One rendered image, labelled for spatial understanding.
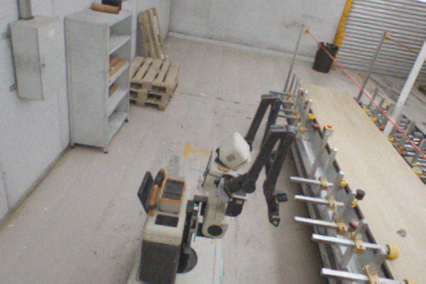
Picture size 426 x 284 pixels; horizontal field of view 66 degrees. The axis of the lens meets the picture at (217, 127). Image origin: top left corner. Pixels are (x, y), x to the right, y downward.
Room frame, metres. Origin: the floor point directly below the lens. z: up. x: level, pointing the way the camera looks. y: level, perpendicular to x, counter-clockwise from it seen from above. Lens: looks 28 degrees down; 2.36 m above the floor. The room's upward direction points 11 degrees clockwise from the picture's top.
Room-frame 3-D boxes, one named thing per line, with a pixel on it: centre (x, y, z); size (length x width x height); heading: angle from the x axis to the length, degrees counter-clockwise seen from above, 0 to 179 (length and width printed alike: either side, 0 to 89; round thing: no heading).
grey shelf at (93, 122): (3.76, 1.50, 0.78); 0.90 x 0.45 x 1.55; 2
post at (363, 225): (1.58, -0.97, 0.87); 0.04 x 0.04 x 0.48; 2
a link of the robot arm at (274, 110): (1.99, -0.35, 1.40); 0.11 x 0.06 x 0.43; 2
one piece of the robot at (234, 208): (1.77, -0.19, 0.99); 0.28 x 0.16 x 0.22; 2
